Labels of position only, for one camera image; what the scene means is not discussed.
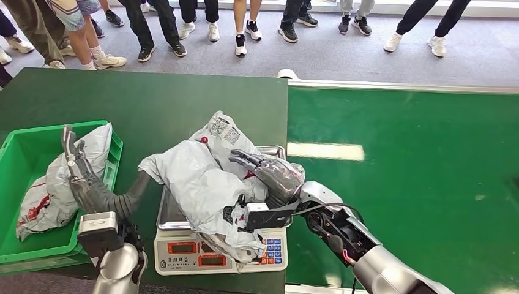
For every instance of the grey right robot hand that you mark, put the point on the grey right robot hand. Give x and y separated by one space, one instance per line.
280 178

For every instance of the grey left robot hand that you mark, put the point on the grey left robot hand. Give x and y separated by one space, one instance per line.
91 192

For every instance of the grey courier bag with labels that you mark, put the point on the grey courier bag with labels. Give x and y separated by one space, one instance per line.
194 178

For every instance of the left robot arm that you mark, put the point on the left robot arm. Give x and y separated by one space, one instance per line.
119 268

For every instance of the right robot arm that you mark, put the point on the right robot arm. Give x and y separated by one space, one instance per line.
385 272

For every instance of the green plastic basket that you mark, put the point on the green plastic basket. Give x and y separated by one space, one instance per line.
24 154

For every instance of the crumpled grey courier bag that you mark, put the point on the crumpled grey courier bag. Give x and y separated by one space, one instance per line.
48 190

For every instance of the white scale with steel tray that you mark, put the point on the white scale with steel tray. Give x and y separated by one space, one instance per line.
178 261

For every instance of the person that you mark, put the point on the person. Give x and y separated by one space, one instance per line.
409 20
138 24
81 44
20 44
3 77
240 16
211 12
361 25
290 16
32 28
114 18

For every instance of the green belt conveyor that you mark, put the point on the green belt conveyor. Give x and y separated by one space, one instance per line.
446 134

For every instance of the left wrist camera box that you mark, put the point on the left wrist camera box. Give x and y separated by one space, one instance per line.
97 227

